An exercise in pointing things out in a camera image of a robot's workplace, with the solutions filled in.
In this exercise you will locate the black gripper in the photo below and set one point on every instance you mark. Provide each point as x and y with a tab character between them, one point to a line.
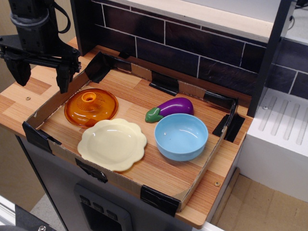
40	46

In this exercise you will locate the light blue bowl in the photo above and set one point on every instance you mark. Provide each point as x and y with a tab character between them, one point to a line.
180	137

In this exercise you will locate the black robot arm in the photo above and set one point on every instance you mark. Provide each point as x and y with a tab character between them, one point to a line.
36	13

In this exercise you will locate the cream scalloped plate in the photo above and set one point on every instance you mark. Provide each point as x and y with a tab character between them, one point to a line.
113	144

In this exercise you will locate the cardboard fence with black tape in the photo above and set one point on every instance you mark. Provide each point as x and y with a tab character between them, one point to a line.
182	189

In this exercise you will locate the orange transparent pot lid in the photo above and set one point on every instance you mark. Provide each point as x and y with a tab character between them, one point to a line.
87	107

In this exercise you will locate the purple toy eggplant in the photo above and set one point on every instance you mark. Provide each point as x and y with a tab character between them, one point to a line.
174	106

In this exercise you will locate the grey oven control panel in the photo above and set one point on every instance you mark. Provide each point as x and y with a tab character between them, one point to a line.
100	213

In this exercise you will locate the light wooden shelf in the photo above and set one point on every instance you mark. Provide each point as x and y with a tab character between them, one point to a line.
230	23

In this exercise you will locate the white ridged sink drainboard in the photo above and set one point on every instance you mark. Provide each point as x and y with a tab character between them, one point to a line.
275	149

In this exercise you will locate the dark vertical post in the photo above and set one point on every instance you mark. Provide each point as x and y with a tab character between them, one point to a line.
279	30

